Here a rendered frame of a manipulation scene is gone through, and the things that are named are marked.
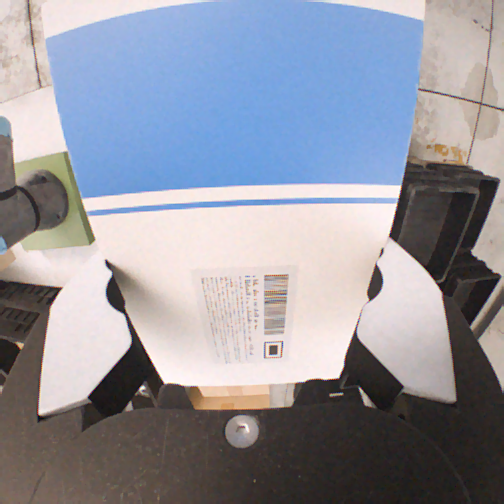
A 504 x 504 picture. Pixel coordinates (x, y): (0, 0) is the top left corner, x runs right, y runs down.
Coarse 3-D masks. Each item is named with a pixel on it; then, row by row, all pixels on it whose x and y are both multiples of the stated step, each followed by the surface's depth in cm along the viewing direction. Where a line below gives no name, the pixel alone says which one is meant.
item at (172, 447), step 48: (96, 432) 3; (144, 432) 3; (192, 432) 4; (240, 432) 4; (288, 432) 4; (336, 432) 3; (384, 432) 3; (48, 480) 2; (96, 480) 3; (144, 480) 3; (192, 480) 3; (240, 480) 3; (288, 480) 3; (336, 480) 3; (384, 480) 3; (432, 480) 2
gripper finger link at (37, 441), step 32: (32, 352) 5; (32, 384) 4; (0, 416) 3; (32, 416) 4; (64, 416) 4; (96, 416) 4; (0, 448) 3; (32, 448) 3; (0, 480) 2; (32, 480) 3
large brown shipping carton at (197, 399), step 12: (192, 396) 79; (228, 396) 79; (240, 396) 79; (252, 396) 79; (264, 396) 79; (204, 408) 75; (216, 408) 76; (228, 408) 75; (240, 408) 75; (252, 408) 75
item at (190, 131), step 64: (64, 0) 4; (128, 0) 5; (192, 0) 5; (256, 0) 5; (320, 0) 5; (384, 0) 5; (64, 64) 5; (128, 64) 6; (192, 64) 6; (256, 64) 6; (320, 64) 6; (384, 64) 6; (64, 128) 6; (128, 128) 7; (192, 128) 7; (256, 128) 7; (320, 128) 7; (384, 128) 7; (128, 192) 8; (192, 192) 8; (256, 192) 8; (320, 192) 8; (384, 192) 8; (128, 256) 9; (192, 256) 9; (256, 256) 9; (320, 256) 9; (192, 320) 11; (256, 320) 11; (320, 320) 11; (192, 384) 15; (256, 384) 15
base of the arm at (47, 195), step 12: (36, 168) 44; (24, 180) 39; (36, 180) 42; (48, 180) 43; (24, 192) 38; (36, 192) 40; (48, 192) 43; (60, 192) 46; (36, 204) 40; (48, 204) 43; (60, 204) 46; (36, 216) 40; (48, 216) 44; (60, 216) 48; (36, 228) 42; (48, 228) 47
